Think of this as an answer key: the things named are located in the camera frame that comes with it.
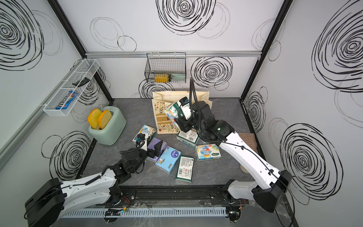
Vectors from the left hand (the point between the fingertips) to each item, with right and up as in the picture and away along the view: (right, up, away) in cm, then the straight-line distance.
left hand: (155, 139), depth 79 cm
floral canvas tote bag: (+2, +23, +5) cm, 24 cm away
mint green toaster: (-27, +4, +5) cm, 28 cm away
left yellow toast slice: (-36, +13, +2) cm, 38 cm away
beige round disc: (+51, -19, +3) cm, 55 cm away
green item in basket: (+12, +37, +8) cm, 40 cm away
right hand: (+15, +14, -11) cm, 23 cm away
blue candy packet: (-42, +21, -9) cm, 48 cm away
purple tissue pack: (-1, 0, -7) cm, 7 cm away
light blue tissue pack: (+7, -12, +3) cm, 14 cm away
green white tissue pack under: (+20, -1, +12) cm, 23 cm away
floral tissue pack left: (-8, +3, +15) cm, 18 cm away
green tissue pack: (+16, -16, -1) cm, 23 cm away
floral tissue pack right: (+30, -9, +6) cm, 32 cm away
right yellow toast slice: (-31, +12, +3) cm, 33 cm away
